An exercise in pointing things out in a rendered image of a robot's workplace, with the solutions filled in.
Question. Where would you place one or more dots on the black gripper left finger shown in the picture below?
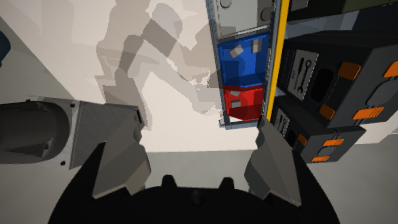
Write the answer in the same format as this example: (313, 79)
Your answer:
(115, 170)

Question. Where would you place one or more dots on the yellow flat bar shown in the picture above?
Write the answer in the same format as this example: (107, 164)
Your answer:
(284, 4)

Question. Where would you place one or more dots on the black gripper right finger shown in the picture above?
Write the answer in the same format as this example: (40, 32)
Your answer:
(278, 175)

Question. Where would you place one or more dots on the red bin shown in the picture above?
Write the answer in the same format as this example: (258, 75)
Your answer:
(251, 102)

